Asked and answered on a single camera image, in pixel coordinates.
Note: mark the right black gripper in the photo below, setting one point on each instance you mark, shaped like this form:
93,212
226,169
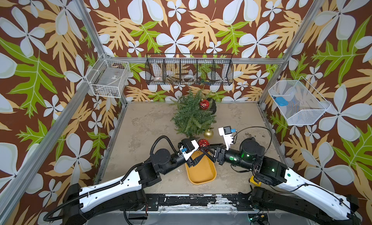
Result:
221,149

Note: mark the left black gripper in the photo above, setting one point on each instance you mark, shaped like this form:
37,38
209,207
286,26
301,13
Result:
191,160

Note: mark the gold ball ornament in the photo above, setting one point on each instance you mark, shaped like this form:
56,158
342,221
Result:
208,133

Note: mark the red faceted ball ornament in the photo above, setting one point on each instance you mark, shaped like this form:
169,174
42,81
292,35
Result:
204,104

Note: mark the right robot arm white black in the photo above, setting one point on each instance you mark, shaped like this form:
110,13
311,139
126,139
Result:
291,192

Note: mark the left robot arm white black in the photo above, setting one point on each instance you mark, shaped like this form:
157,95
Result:
80,204

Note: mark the small green christmas tree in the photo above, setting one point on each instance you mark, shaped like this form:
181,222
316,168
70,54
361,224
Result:
190,119

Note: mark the black tree pot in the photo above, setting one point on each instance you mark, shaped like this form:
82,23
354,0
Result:
212,105

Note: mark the yellow plastic tray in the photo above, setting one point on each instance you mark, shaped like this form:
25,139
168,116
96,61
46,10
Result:
204,172

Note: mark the yellow tape measure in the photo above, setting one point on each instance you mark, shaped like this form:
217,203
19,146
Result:
255,182

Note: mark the white tape roll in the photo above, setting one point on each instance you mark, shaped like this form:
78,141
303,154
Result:
188,78

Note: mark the blue object in basket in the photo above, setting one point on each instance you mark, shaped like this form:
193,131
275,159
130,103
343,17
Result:
280,101

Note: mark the white mesh basket right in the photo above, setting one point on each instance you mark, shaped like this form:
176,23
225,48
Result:
306,104

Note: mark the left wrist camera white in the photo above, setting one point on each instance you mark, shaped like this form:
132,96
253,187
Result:
187,147

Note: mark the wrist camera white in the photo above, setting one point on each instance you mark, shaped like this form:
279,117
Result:
227,134
187,147

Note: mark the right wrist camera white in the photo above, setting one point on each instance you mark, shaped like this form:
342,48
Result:
227,134

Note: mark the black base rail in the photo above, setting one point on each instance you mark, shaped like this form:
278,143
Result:
234,202

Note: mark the black wire basket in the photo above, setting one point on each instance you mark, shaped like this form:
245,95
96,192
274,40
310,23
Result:
209,69

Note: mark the white wire basket left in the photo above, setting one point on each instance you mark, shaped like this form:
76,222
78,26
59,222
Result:
108,77

